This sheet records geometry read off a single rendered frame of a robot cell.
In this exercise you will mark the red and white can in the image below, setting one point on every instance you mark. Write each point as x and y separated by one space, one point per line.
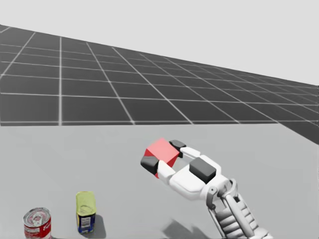
37 224

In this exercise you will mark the green and blue rectangular can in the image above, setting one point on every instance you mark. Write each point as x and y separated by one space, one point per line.
86 214

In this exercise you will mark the red cube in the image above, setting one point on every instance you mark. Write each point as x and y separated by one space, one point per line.
162 149

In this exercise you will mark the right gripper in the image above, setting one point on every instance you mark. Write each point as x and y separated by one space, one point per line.
185 183

